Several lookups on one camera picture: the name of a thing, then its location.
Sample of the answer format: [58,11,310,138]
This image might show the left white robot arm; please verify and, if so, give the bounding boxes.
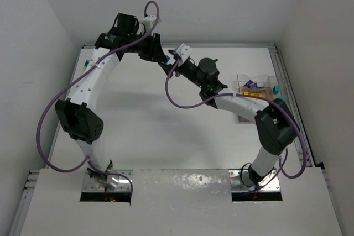
[55,13,169,175]

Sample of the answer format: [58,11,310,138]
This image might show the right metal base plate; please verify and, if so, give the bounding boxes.
[228,169,280,192]

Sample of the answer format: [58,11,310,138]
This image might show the yellow duplo brick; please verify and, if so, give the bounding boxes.
[243,91,262,97]

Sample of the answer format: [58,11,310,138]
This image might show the clear plastic container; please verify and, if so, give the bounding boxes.
[235,74,289,106]

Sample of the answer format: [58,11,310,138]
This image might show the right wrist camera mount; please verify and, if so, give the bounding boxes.
[174,43,192,66]

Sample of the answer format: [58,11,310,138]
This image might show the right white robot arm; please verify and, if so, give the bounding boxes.
[159,50,304,186]

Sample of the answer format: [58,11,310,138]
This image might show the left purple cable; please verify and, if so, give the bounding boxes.
[37,0,160,200]

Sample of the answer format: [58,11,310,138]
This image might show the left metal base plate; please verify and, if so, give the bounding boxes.
[82,168,133,193]

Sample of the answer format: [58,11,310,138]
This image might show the light blue duplo brick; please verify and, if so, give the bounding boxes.
[84,60,90,68]

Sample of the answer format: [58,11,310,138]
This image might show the purple cable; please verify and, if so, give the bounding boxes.
[37,0,160,200]
[165,59,308,192]

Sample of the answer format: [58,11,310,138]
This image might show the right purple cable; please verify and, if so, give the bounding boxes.
[165,59,308,192]

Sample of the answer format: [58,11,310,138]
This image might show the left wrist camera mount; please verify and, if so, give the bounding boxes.
[139,15,161,34]

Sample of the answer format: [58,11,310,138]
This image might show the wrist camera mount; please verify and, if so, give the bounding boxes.
[139,15,161,34]
[174,43,192,66]

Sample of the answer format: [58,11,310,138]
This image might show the metal base plate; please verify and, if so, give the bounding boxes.
[82,168,133,193]
[228,169,280,192]

